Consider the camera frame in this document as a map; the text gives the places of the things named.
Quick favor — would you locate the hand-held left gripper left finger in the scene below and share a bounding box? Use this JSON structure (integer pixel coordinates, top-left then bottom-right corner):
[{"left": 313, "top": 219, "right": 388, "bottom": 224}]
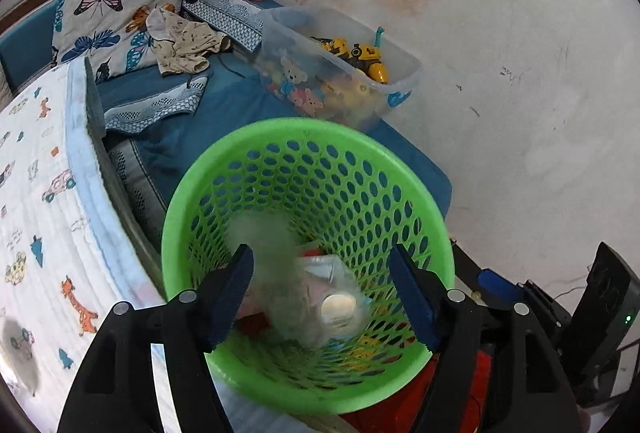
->
[{"left": 57, "top": 244, "right": 255, "bottom": 433}]

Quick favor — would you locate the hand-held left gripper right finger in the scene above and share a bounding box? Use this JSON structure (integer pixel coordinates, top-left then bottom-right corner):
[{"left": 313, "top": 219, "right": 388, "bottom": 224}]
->
[{"left": 389, "top": 244, "right": 583, "bottom": 433}]

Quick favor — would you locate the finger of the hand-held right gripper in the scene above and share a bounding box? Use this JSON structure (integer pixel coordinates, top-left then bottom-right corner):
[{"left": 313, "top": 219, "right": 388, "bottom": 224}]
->
[
  {"left": 450, "top": 239, "right": 483, "bottom": 281},
  {"left": 475, "top": 268, "right": 531, "bottom": 309}
]

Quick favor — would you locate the clear plastic bottle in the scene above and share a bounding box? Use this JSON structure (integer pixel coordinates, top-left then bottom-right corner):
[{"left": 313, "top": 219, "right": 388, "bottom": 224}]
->
[{"left": 227, "top": 210, "right": 373, "bottom": 349}]

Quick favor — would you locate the green plastic mesh basket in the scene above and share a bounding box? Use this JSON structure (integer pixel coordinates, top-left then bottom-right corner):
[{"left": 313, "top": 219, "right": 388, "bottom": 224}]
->
[{"left": 161, "top": 117, "right": 456, "bottom": 416}]

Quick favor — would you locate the red box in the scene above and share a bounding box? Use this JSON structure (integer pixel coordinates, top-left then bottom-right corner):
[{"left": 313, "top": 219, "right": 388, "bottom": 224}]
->
[{"left": 345, "top": 348, "right": 496, "bottom": 433}]

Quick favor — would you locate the blue white patterned cloth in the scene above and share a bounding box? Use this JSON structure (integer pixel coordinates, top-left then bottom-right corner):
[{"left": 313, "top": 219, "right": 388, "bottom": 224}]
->
[
  {"left": 181, "top": 0, "right": 266, "bottom": 52},
  {"left": 102, "top": 75, "right": 210, "bottom": 134}
]

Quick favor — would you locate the printed white blanket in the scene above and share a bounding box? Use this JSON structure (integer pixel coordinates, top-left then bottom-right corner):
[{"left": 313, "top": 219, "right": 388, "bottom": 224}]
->
[{"left": 0, "top": 58, "right": 351, "bottom": 433}]

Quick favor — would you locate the yellow toy truck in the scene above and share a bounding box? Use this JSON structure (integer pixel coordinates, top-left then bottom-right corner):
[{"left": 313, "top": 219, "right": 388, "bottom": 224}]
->
[{"left": 310, "top": 35, "right": 390, "bottom": 84}]

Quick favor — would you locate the clear plastic storage box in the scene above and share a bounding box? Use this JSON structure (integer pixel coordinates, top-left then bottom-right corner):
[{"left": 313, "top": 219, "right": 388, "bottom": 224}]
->
[{"left": 255, "top": 7, "right": 422, "bottom": 134}]

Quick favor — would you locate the beige printed clothing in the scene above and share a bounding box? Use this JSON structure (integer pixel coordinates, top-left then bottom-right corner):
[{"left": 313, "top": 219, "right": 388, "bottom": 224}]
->
[{"left": 146, "top": 8, "right": 232, "bottom": 76}]

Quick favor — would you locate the large butterfly print pillow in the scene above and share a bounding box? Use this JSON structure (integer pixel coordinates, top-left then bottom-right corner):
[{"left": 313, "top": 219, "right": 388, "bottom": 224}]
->
[{"left": 52, "top": 0, "right": 193, "bottom": 78}]

